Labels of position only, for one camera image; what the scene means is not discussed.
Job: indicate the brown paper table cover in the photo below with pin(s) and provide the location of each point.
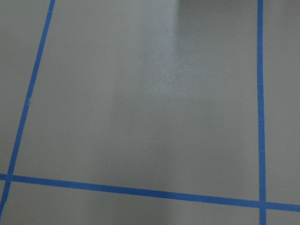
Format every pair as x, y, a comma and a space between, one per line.
149, 112

